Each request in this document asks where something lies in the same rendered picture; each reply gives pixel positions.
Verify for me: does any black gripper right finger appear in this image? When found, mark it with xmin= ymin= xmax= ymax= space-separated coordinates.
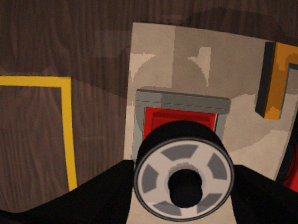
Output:
xmin=230 ymin=164 xmax=298 ymax=224

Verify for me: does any yellow rectangular outline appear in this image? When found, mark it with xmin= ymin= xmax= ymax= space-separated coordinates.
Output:
xmin=0 ymin=76 xmax=77 ymax=192

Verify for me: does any black tyre with grey wheel rim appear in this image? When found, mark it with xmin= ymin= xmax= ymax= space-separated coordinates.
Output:
xmin=133 ymin=120 xmax=235 ymax=222

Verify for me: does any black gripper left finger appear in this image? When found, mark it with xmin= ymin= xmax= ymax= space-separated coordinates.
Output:
xmin=0 ymin=159 xmax=134 ymax=224

